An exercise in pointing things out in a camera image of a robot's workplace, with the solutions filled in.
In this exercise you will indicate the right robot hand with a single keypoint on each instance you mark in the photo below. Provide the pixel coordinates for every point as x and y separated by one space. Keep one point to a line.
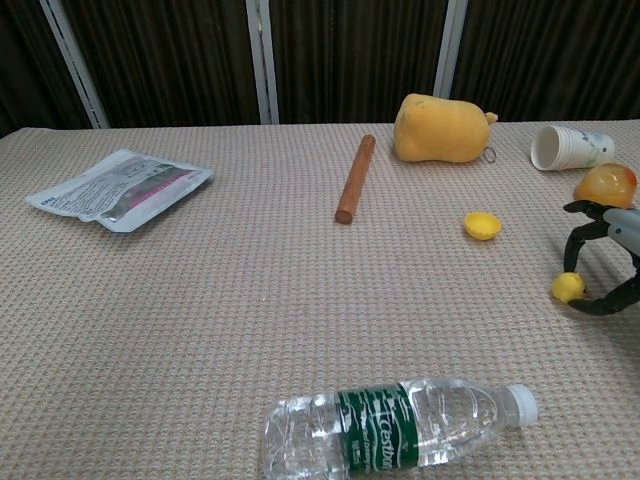
622 225

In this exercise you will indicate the small yellow toy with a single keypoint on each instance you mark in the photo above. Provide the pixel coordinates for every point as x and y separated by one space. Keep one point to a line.
567 287

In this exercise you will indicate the yellow plush toy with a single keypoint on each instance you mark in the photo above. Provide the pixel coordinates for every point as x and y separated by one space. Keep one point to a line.
440 130

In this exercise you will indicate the orange translucent ball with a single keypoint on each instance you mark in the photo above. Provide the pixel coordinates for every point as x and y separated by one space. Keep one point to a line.
605 185

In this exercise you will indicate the white paper cup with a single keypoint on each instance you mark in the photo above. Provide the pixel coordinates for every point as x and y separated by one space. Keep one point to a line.
575 147

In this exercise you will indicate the metal keyring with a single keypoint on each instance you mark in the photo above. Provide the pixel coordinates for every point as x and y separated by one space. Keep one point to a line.
490 155

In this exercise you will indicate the dark pleated curtain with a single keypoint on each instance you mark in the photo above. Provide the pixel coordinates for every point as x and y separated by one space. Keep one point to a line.
550 60
25 60
175 60
350 60

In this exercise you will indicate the brown wooden stick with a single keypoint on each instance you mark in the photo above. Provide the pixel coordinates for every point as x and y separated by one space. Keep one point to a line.
355 180

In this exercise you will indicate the clear water bottle green label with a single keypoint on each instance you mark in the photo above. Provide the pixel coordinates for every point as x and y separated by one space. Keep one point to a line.
380 435

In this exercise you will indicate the beige woven tablecloth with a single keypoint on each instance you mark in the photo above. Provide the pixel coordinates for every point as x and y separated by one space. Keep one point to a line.
225 300

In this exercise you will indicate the white printed plastic pouch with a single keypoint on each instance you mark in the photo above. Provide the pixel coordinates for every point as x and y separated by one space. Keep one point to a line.
120 190

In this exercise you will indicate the white frame post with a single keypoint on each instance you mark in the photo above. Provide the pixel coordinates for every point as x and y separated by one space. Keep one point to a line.
450 50
75 65
263 65

